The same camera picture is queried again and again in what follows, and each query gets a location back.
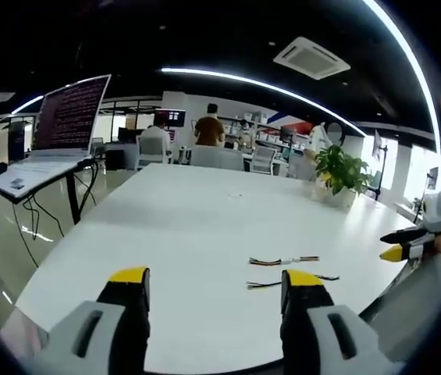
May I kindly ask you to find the black standing banner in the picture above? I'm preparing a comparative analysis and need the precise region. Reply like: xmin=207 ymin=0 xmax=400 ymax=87
xmin=8 ymin=116 xmax=34 ymax=164

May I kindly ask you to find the JST connector cable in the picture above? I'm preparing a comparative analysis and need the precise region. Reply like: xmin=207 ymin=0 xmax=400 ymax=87
xmin=245 ymin=274 xmax=340 ymax=291
xmin=247 ymin=255 xmax=322 ymax=268

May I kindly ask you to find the green potted plant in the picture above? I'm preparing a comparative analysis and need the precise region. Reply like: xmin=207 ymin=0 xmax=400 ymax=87
xmin=312 ymin=143 xmax=374 ymax=209

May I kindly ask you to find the black computer monitor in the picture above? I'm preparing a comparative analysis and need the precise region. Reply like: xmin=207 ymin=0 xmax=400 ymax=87
xmin=153 ymin=109 xmax=187 ymax=128

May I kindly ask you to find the white ceiling air conditioner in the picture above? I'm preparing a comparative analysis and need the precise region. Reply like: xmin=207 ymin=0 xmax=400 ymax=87
xmin=272 ymin=36 xmax=352 ymax=81

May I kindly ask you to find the long ceiling light strip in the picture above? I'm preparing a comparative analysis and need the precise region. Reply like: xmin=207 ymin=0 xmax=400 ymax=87
xmin=362 ymin=0 xmax=441 ymax=155
xmin=160 ymin=66 xmax=366 ymax=137

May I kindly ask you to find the black-legged laptop stand table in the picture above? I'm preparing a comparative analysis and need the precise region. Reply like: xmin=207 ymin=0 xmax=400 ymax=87
xmin=9 ymin=158 xmax=100 ymax=227

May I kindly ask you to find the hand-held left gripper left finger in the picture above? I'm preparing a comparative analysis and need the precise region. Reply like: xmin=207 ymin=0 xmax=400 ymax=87
xmin=45 ymin=266 xmax=151 ymax=375

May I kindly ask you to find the grey office chair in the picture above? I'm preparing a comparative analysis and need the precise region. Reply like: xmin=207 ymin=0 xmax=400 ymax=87
xmin=190 ymin=144 xmax=246 ymax=172
xmin=249 ymin=145 xmax=278 ymax=175
xmin=135 ymin=134 xmax=171 ymax=170

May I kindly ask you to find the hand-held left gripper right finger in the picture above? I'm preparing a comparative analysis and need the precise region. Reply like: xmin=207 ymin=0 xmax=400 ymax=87
xmin=279 ymin=269 xmax=405 ymax=375

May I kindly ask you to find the white storage shelf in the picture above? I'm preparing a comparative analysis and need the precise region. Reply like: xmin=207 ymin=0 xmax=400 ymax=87
xmin=219 ymin=111 xmax=287 ymax=148

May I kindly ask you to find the open white laptop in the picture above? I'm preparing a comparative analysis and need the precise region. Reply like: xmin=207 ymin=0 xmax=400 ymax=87
xmin=0 ymin=73 xmax=112 ymax=205

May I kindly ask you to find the black power cable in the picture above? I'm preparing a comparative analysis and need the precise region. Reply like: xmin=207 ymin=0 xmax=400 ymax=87
xmin=11 ymin=159 xmax=100 ymax=270

